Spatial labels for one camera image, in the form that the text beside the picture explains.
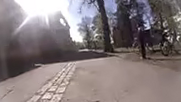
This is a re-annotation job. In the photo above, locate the large bare tree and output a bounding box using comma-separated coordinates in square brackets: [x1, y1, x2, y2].
[68, 0, 127, 58]

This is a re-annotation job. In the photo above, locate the grey paved pavement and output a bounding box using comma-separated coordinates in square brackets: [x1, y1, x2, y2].
[0, 45, 181, 102]

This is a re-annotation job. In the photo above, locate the row of trees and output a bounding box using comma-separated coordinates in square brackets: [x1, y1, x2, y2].
[73, 0, 181, 56]

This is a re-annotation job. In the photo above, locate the person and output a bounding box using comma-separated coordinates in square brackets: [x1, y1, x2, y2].
[134, 20, 152, 61]

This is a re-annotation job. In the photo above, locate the cobblestone strip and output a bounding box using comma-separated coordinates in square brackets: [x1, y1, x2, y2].
[0, 61, 83, 102]

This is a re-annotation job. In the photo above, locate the dark building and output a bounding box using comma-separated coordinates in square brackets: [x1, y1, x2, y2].
[0, 0, 83, 87]

